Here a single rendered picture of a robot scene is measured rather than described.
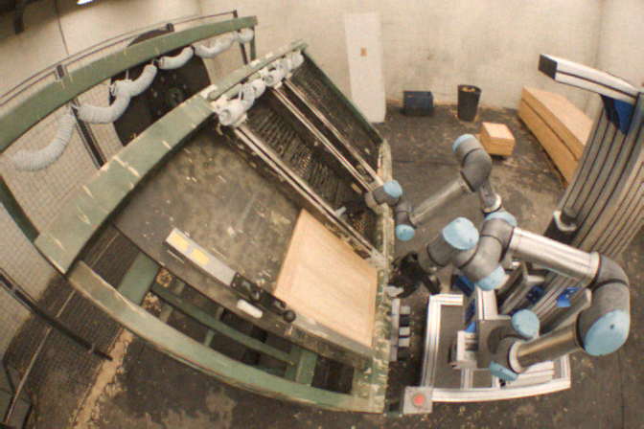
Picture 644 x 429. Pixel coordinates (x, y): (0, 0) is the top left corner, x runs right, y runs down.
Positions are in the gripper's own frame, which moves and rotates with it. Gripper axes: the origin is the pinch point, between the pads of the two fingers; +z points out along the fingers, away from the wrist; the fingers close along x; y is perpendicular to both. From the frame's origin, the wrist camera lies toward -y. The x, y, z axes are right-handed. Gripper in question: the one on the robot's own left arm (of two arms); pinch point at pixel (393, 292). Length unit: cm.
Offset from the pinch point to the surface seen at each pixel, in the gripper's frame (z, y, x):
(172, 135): -14, 81, -5
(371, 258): 36, -4, -36
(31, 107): -23, 129, 23
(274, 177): 10, 53, -31
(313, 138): 15, 50, -76
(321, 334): 25.7, 11.1, 13.2
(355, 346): 34.7, -6.4, 10.3
